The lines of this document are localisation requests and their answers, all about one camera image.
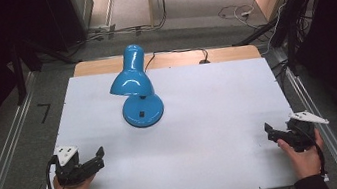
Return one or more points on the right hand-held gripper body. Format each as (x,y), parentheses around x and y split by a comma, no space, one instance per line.
(304,135)

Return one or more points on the black metal stand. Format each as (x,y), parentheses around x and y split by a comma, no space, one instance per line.
(20,72)
(290,22)

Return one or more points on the person's right hand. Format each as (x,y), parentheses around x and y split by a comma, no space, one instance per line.
(306,161)

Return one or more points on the blue desk lamp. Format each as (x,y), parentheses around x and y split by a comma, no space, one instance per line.
(142,108)

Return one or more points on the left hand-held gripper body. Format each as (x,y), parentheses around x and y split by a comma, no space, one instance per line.
(68,168)

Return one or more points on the power strip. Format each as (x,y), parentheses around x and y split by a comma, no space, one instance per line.
(102,29)

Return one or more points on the dark cabinet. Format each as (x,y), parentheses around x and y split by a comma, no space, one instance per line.
(67,15)

